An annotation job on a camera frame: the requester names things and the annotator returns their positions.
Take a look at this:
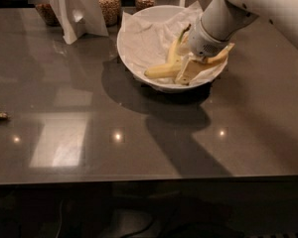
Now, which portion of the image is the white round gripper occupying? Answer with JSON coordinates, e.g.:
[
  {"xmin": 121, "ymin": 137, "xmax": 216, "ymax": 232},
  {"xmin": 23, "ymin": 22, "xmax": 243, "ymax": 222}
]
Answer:
[{"xmin": 175, "ymin": 18, "xmax": 228, "ymax": 85}]

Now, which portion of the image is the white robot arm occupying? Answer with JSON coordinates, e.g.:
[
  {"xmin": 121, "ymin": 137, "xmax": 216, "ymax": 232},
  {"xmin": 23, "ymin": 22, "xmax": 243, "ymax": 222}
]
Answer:
[{"xmin": 176, "ymin": 0, "xmax": 298, "ymax": 84}]

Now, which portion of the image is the small greenish banana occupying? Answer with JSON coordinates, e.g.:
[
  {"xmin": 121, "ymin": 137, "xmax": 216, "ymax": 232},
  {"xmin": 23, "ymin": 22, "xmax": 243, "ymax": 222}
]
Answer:
[{"xmin": 167, "ymin": 25, "xmax": 191, "ymax": 63}]

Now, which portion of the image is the white ceramic bowl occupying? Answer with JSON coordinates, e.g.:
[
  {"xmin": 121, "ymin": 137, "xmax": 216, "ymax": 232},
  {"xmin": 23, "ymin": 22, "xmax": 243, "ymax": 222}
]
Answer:
[{"xmin": 116, "ymin": 4, "xmax": 229, "ymax": 94}]

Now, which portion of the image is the white paper napkin liner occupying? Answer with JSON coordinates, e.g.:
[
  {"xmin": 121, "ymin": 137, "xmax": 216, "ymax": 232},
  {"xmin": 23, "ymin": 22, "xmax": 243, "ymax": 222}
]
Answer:
[{"xmin": 119, "ymin": 1, "xmax": 227, "ymax": 86}]

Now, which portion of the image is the left white paper stand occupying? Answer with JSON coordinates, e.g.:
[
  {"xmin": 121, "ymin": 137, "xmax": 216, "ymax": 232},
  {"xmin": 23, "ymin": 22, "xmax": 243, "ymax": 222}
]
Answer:
[{"xmin": 40, "ymin": 0, "xmax": 109, "ymax": 46}]

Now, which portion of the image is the far left grain jar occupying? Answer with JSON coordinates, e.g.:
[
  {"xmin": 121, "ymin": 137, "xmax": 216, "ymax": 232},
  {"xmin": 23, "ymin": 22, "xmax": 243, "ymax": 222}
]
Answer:
[{"xmin": 35, "ymin": 4, "xmax": 60, "ymax": 27}]

